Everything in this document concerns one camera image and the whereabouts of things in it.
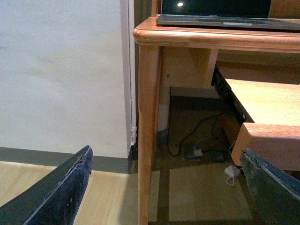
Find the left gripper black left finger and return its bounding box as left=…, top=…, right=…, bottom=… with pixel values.
left=0, top=146, right=93, bottom=225

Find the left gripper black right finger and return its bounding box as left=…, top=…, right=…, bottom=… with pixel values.
left=240, top=149, right=300, bottom=225

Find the white power adapter on floor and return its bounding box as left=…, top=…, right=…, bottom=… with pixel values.
left=224, top=165, right=241, bottom=187

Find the wooden pull-out keyboard tray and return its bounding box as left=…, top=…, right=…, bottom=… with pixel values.
left=226, top=79, right=300, bottom=171

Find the white power strip on floor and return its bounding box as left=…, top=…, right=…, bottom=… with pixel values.
left=193, top=149, right=203, bottom=157

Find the wooden desk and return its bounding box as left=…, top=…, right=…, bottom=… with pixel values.
left=133, top=0, right=300, bottom=225

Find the grey open laptop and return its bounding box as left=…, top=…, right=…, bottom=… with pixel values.
left=156, top=0, right=300, bottom=31

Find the black floor cable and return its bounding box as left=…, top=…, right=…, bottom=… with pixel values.
left=166, top=112, right=233, bottom=157

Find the black left drawer slide rail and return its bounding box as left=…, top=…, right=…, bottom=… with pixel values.
left=211, top=66, right=254, bottom=124

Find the white wall conduit pipe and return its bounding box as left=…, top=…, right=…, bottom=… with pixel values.
left=128, top=0, right=137, bottom=146

